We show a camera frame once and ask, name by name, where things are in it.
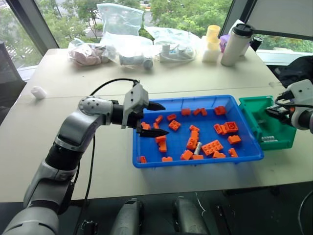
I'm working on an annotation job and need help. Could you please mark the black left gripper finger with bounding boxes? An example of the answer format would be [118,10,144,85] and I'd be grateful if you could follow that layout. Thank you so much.
[137,128,170,139]
[146,101,166,112]

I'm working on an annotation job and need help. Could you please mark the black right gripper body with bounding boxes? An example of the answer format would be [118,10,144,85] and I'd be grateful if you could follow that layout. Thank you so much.
[275,105,295,124]

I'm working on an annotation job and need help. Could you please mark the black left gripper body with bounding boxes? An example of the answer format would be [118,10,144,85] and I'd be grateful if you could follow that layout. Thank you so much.
[126,105,148,134]

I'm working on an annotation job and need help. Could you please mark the green plastic bin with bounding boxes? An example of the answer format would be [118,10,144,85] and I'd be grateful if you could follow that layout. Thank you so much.
[238,95,297,151]

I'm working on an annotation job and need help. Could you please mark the blue plastic bin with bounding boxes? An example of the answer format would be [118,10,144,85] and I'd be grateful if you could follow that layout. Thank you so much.
[132,94,265,169]

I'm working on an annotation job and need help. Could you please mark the black bag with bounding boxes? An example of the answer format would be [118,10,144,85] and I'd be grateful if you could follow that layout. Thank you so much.
[273,55,313,89]

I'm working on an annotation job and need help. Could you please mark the plastic bag with grey parts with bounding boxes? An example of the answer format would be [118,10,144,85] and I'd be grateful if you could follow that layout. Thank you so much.
[102,31,155,73]

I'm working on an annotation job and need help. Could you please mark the large orange toy brick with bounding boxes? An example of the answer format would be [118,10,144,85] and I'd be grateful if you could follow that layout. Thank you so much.
[201,139,224,156]

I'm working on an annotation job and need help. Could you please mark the plastic bag with power strip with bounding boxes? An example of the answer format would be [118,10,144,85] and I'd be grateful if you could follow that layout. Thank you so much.
[144,26,204,64]

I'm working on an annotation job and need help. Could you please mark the small black cylinder object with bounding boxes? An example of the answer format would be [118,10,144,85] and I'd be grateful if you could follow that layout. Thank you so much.
[249,36,264,52]

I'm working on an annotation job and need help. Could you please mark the white tumbler with black lid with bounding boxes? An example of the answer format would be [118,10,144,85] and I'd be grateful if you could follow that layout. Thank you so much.
[220,23,255,67]

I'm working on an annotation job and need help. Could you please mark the plastic bag with pink contents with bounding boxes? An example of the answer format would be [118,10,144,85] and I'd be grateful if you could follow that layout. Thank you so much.
[67,37,111,67]

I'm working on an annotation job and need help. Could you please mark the purple container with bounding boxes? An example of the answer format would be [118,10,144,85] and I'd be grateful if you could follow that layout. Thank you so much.
[219,34,231,53]

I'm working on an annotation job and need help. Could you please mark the dark rounded robot shape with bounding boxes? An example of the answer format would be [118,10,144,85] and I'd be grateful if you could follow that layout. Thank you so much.
[114,197,145,235]
[173,196,209,235]

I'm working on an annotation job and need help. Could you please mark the yellow stacked cups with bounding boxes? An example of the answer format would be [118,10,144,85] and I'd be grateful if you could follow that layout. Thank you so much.
[205,24,222,50]

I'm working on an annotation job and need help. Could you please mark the clear empty plastic bag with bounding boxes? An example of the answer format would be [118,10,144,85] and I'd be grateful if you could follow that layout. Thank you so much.
[96,3,145,38]

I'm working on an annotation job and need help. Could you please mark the grey board panel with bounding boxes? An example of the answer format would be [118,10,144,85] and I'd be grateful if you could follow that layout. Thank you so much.
[244,0,313,41]

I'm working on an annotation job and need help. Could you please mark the small white cylinder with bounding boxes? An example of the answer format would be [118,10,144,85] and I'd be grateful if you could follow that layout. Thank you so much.
[30,86,47,99]

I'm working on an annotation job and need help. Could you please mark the black flat bar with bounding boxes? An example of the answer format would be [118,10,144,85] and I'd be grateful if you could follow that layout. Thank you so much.
[215,204,232,235]

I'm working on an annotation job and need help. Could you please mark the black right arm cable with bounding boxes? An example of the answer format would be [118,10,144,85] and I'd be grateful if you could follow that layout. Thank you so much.
[274,90,313,109]

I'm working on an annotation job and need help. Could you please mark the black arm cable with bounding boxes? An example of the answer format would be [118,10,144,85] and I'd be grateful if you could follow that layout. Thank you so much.
[274,90,313,109]
[72,78,140,235]

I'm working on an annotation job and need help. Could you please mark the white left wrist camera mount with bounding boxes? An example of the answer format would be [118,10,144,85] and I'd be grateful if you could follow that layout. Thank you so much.
[121,84,150,129]

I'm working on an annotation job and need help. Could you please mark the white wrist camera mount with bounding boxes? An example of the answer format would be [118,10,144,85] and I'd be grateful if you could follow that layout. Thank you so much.
[284,79,313,109]
[121,84,150,129]

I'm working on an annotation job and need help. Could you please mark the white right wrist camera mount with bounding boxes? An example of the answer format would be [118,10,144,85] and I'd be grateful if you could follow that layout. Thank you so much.
[284,79,313,109]

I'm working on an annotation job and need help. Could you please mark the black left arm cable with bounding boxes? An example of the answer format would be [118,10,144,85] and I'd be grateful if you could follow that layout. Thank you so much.
[72,78,140,235]

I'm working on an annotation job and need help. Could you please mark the thin white cable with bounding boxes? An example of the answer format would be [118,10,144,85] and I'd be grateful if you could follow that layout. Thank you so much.
[195,191,207,217]

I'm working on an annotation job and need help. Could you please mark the black floor cable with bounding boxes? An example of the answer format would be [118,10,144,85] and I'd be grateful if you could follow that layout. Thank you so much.
[298,188,313,235]

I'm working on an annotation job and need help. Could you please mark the small black bracket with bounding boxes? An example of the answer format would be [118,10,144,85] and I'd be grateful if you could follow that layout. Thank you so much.
[81,219,99,235]

